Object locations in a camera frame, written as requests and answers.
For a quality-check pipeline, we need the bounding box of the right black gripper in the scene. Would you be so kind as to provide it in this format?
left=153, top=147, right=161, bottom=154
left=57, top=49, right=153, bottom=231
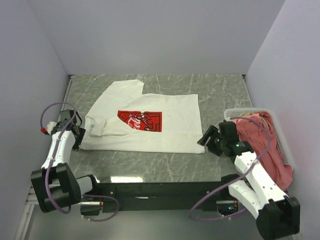
left=196, top=125, right=226, bottom=157

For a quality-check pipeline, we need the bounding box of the white Coca-Cola t-shirt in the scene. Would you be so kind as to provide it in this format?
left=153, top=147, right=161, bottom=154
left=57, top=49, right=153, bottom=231
left=80, top=79, right=205, bottom=154

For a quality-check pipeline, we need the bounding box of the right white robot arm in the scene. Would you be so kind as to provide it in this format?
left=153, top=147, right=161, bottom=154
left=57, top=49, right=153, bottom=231
left=189, top=120, right=301, bottom=240

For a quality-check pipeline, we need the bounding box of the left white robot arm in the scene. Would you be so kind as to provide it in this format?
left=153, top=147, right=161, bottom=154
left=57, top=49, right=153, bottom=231
left=30, top=109, right=100, bottom=214

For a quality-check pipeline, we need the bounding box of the beige garment in basket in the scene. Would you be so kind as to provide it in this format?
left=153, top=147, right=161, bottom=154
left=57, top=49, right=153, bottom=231
left=240, top=112, right=261, bottom=121

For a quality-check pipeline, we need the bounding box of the pink t-shirt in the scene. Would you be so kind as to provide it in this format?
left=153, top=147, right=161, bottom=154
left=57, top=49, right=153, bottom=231
left=232, top=111, right=293, bottom=191

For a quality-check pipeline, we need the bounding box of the white plastic laundry basket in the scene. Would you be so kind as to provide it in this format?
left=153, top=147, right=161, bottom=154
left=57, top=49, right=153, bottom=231
left=223, top=107, right=295, bottom=172

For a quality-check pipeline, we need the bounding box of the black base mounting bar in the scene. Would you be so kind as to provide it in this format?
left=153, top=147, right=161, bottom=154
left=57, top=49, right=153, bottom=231
left=79, top=181, right=241, bottom=216

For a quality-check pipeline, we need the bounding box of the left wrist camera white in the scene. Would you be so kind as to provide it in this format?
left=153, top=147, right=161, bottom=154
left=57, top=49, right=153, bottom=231
left=40, top=121, right=57, bottom=135

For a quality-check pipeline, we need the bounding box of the aluminium frame rail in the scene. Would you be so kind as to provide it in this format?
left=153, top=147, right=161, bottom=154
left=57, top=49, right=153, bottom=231
left=14, top=186, right=39, bottom=240

